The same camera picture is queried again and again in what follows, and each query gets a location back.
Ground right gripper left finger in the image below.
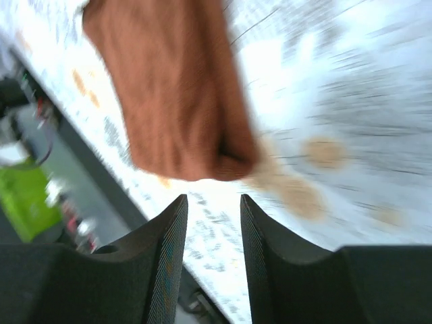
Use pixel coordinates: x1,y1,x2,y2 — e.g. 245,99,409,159
1,194,188,323

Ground brown towel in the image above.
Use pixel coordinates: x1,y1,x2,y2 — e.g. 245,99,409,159
83,0,258,182

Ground floral patterned table mat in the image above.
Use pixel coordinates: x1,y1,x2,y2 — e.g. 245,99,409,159
1,1,431,323

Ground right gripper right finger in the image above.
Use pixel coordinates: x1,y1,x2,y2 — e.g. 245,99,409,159
240,194,431,323

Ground green object in background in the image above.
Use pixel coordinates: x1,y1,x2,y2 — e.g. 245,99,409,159
1,168,61,242

